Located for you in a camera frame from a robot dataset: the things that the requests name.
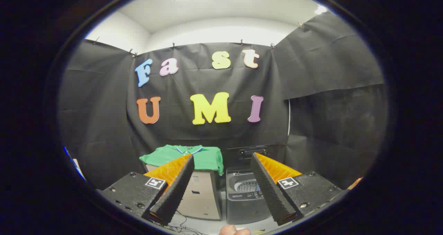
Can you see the grey cabinet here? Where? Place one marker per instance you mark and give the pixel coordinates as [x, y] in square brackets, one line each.
[202, 197]

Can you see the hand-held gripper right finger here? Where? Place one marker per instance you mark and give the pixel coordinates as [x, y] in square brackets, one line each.
[270, 190]

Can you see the grey washing machine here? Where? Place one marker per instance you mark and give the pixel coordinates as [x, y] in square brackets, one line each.
[242, 207]

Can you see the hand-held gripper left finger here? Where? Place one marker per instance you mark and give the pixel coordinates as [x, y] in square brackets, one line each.
[174, 190]

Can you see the green polo shirt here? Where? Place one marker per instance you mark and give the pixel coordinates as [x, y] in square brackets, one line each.
[207, 159]

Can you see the black backdrop cloth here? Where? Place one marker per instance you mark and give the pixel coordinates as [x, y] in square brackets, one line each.
[193, 79]

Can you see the dark washing machine lid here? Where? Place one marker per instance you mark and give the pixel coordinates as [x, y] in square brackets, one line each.
[252, 151]

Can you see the orange and white packet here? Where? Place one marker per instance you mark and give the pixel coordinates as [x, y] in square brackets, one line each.
[355, 183]

